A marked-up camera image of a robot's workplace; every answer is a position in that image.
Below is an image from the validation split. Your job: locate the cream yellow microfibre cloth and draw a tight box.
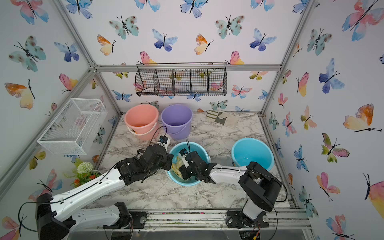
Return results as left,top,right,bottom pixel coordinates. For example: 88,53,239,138
171,154,184,179

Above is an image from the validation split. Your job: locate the teal bucket with sticker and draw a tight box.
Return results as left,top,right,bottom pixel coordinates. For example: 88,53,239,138
166,142,211,187

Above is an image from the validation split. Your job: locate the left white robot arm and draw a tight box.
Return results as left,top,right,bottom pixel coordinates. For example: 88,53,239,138
36,144,174,240

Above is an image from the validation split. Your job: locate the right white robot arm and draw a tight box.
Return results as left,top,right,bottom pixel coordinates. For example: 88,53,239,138
178,149,283,221

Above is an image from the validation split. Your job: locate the pink plastic bucket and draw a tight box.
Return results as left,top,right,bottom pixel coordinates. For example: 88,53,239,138
124,104,159,141

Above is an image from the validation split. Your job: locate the purple plastic bucket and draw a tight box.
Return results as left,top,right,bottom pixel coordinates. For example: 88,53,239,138
161,104,194,140

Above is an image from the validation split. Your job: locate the artificial flower pot plant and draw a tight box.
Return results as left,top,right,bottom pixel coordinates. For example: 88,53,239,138
63,158,102,188

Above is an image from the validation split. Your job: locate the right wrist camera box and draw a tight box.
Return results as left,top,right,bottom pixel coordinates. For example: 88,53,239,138
181,156,189,168

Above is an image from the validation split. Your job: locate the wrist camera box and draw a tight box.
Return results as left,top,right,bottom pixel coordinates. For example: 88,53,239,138
158,136,170,150
181,156,189,168

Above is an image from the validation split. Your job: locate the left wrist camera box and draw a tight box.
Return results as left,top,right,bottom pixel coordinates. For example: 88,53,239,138
158,136,170,150

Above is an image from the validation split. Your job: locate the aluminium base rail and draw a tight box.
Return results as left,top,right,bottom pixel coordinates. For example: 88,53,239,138
68,209,313,232

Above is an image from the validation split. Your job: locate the black wire wall basket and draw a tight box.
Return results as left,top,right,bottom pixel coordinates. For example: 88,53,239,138
134,62,228,97

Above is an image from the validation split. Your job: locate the white mesh wall basket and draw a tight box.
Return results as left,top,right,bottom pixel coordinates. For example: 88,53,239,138
37,98,108,155

